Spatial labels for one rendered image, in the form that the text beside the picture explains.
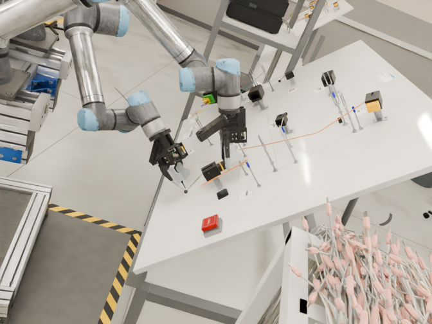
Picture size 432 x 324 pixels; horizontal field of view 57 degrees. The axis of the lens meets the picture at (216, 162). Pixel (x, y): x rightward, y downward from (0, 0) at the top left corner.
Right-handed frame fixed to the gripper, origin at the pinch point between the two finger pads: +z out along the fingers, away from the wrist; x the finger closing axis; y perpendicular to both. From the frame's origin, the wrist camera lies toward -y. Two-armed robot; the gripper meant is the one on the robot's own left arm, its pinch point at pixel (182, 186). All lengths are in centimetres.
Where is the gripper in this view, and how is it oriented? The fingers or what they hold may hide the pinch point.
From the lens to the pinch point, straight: 139.0
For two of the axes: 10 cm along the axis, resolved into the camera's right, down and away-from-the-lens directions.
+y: 6.1, -2.7, -7.4
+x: 6.3, -4.0, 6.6
